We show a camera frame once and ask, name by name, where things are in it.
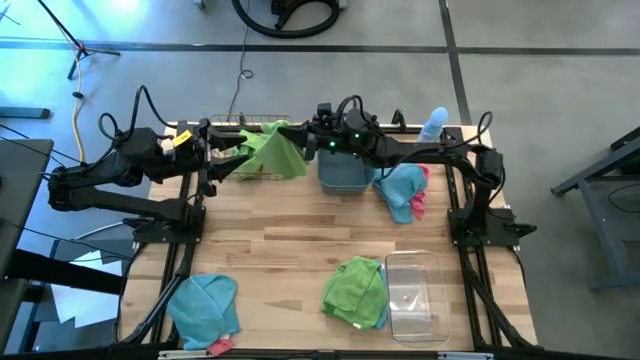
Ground black desk beam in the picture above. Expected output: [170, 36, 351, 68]
[4, 248, 126, 296]

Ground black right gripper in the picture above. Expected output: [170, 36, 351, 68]
[277, 118, 360, 162]

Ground black vacuum hose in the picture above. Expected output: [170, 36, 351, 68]
[231, 0, 342, 40]

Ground metal wire basket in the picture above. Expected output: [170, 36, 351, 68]
[208, 113, 294, 182]

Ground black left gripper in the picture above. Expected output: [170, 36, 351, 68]
[169, 118, 251, 197]

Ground clear plastic bin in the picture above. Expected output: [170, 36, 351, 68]
[384, 251, 451, 344]

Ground pink microfiber towel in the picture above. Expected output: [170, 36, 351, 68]
[206, 338, 235, 357]
[409, 164, 431, 221]

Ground silver rail bracket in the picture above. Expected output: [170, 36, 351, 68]
[437, 351, 496, 360]
[158, 349, 211, 360]

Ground light blue spray bottle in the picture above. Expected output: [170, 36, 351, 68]
[417, 106, 450, 144]

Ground black floor bar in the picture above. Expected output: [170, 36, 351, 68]
[0, 106, 52, 120]

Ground black tripod stand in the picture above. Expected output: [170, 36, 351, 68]
[34, 0, 122, 81]

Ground grey metal cart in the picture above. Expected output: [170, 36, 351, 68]
[549, 124, 640, 294]

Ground blue microfiber towel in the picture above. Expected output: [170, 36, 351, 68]
[372, 162, 429, 225]
[167, 273, 241, 351]
[372, 264, 390, 330]

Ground black aluminium table frame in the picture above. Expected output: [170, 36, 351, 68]
[117, 122, 539, 360]

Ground thin black floor cable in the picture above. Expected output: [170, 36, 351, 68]
[227, 0, 255, 119]

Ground dark grey desk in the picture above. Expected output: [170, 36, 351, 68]
[0, 138, 55, 281]

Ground yellow extension cable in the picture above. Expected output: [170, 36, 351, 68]
[62, 22, 89, 164]

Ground blue-grey plastic bin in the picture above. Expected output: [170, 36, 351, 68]
[317, 147, 376, 197]

